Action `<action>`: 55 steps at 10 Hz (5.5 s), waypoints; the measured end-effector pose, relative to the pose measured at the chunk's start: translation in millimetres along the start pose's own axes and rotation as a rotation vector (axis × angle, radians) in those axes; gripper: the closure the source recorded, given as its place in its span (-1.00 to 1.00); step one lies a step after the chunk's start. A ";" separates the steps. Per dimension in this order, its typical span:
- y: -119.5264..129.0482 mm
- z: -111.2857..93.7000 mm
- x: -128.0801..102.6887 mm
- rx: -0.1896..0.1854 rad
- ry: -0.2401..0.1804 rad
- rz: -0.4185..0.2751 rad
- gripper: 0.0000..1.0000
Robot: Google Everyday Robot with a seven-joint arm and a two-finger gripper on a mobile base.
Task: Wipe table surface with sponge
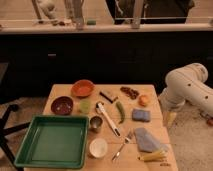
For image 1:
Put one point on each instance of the light green cup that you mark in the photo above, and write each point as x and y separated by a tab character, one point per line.
84	106

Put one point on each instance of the orange bowl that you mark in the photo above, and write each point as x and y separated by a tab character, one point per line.
82	88

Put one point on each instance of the dark red bowl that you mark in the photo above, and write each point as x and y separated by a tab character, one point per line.
62	105

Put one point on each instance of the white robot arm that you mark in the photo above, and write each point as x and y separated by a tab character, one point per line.
186	84

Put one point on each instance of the silver fork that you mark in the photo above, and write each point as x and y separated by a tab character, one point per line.
127	140

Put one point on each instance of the black chair base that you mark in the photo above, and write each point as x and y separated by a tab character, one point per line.
6	131

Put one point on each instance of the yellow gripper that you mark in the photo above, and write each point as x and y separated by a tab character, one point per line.
168	118

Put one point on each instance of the orange fruit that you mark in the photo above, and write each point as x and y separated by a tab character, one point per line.
143	100

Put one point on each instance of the blue sponge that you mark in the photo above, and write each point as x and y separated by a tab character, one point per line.
141	115

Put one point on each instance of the green pepper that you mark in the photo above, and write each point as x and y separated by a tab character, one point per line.
121	111

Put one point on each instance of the green plastic tray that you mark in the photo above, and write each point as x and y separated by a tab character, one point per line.
54	142

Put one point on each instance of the black and tan block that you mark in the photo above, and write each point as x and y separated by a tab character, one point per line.
109	96

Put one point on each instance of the dark brown food pile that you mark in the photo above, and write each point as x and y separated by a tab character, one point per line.
131	93

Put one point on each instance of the blue folded cloth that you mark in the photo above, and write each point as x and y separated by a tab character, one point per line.
147	142

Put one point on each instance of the small metal cup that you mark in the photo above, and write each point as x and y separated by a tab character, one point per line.
96	124

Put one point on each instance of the white handled kitchen tool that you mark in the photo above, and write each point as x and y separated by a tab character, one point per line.
101	109

